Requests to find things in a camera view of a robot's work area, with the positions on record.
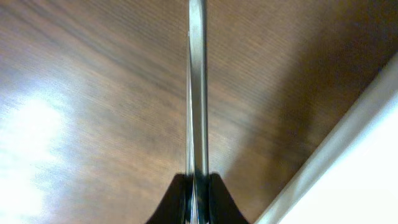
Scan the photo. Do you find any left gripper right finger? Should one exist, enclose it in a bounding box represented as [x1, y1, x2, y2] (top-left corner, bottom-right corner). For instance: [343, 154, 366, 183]
[209, 173, 249, 224]

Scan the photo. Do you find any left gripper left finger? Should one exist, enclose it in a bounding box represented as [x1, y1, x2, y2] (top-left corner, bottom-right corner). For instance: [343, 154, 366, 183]
[146, 174, 186, 224]

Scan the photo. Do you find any white plastic cutlery tray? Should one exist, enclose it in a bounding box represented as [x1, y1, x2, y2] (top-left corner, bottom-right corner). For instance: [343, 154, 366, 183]
[258, 57, 397, 223]

